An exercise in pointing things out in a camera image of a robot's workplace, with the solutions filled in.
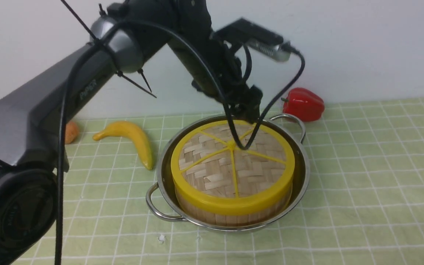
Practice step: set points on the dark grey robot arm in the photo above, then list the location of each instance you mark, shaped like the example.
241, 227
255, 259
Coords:
33, 117

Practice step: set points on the bamboo steamer basket yellow rim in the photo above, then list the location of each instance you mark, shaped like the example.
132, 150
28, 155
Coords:
235, 220

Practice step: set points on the yellow banana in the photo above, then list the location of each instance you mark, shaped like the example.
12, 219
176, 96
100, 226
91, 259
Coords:
135, 134

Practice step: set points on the red bell pepper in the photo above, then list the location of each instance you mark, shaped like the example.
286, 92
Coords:
304, 104

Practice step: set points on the white paper scrap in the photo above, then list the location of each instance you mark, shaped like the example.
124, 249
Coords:
161, 239

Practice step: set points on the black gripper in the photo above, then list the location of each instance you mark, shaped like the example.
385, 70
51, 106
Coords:
244, 102

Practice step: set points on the yellow woven steamer lid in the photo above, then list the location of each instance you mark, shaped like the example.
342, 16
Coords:
212, 175

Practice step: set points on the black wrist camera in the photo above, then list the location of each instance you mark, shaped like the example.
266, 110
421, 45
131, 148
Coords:
245, 32

